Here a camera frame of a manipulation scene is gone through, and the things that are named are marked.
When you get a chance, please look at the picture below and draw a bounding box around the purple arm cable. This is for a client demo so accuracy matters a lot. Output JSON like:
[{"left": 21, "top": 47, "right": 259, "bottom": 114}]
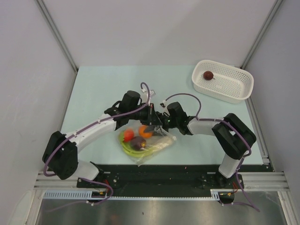
[
  {"left": 164, "top": 93, "right": 261, "bottom": 213},
  {"left": 44, "top": 82, "right": 152, "bottom": 211}
]

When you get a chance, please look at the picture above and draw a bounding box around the fake green onion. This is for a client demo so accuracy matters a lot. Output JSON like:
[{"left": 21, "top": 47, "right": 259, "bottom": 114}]
[{"left": 118, "top": 133, "right": 177, "bottom": 158}]

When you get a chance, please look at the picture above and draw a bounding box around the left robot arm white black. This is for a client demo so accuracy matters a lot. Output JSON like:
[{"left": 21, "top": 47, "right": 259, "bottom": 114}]
[{"left": 42, "top": 90, "right": 162, "bottom": 188}]

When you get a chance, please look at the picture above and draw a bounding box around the dark purple fake fruit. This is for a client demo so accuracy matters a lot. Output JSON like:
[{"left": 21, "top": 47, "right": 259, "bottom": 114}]
[
  {"left": 203, "top": 71, "right": 214, "bottom": 81},
  {"left": 130, "top": 136, "right": 147, "bottom": 151}
]

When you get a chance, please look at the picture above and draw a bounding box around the white perforated plastic basket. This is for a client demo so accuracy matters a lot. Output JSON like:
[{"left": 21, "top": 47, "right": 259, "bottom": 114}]
[{"left": 192, "top": 60, "right": 254, "bottom": 104}]

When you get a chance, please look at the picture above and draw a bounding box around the red fake persimmon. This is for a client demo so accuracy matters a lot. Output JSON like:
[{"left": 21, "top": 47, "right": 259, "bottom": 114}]
[{"left": 123, "top": 128, "right": 135, "bottom": 143}]

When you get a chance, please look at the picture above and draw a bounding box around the white slotted cable duct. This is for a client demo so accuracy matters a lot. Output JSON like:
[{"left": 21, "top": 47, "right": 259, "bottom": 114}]
[{"left": 44, "top": 190, "right": 92, "bottom": 199}]

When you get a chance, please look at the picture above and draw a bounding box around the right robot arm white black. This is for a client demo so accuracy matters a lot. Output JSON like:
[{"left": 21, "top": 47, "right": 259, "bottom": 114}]
[{"left": 144, "top": 102, "right": 257, "bottom": 188}]

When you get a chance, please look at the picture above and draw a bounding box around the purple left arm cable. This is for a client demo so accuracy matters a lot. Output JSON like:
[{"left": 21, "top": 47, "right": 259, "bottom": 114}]
[{"left": 44, "top": 82, "right": 152, "bottom": 211}]

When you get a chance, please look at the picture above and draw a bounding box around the clear zip top bag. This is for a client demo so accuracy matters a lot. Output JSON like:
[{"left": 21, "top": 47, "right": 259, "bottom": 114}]
[{"left": 118, "top": 122, "right": 177, "bottom": 166}]

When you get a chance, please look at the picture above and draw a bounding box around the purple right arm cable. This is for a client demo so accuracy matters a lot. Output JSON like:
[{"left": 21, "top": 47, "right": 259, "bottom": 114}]
[{"left": 164, "top": 93, "right": 261, "bottom": 213}]

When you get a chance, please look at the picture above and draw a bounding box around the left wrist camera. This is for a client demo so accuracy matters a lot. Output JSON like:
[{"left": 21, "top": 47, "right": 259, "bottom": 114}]
[{"left": 141, "top": 89, "right": 156, "bottom": 103}]

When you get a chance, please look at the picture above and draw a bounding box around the orange fake tangerine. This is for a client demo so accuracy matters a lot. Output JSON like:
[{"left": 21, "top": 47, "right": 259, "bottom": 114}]
[{"left": 138, "top": 125, "right": 153, "bottom": 138}]

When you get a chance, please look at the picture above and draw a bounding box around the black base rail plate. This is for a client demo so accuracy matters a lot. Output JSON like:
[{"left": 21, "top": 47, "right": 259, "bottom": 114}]
[{"left": 76, "top": 164, "right": 274, "bottom": 198}]

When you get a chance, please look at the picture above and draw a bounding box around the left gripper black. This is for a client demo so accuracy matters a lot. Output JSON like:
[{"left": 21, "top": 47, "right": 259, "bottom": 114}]
[{"left": 128, "top": 103, "right": 161, "bottom": 126}]

